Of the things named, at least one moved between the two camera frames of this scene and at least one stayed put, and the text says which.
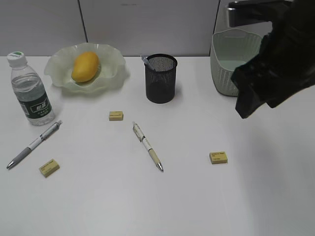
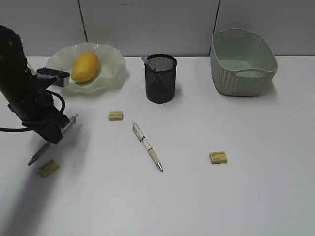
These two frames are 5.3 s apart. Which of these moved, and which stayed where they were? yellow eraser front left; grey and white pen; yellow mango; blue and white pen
Moved: grey and white pen
Stayed: yellow eraser front left; yellow mango; blue and white pen
